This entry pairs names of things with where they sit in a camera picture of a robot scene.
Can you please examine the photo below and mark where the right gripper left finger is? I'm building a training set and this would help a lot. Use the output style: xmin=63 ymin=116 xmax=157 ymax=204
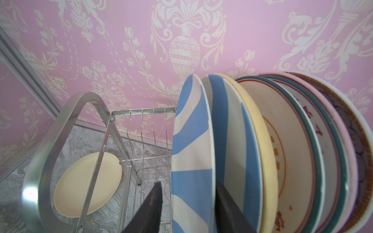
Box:
xmin=122 ymin=182 xmax=163 ymax=233

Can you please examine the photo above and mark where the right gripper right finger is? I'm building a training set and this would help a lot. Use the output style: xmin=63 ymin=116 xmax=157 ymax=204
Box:
xmin=215 ymin=181 xmax=255 ymax=233

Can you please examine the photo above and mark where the cream plate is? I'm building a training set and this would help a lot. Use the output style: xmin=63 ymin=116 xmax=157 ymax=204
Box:
xmin=54 ymin=152 xmax=122 ymax=218

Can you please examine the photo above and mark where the blue striped plate front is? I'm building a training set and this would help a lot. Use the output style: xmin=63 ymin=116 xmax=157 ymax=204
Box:
xmin=202 ymin=74 xmax=263 ymax=231

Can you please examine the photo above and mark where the chrome wire dish rack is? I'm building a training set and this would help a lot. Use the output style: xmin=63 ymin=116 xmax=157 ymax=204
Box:
xmin=21 ymin=92 xmax=177 ymax=233

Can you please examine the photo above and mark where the yellow plate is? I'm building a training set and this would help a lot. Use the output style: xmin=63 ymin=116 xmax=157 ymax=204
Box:
xmin=218 ymin=73 xmax=278 ymax=233

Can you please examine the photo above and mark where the blue striped plate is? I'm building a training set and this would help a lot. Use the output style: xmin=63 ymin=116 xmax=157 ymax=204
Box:
xmin=171 ymin=75 xmax=215 ymax=233
xmin=202 ymin=74 xmax=263 ymax=231

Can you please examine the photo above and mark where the pink bear plate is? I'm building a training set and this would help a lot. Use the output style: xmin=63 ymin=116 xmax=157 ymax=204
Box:
xmin=262 ymin=71 xmax=359 ymax=233

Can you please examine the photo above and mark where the petal pattern plate orange rim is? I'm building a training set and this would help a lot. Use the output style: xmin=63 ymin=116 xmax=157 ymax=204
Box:
xmin=289 ymin=71 xmax=373 ymax=233

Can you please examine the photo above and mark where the left aluminium corner post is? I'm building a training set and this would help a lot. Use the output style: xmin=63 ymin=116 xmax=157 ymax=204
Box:
xmin=1 ymin=30 xmax=61 ymax=119

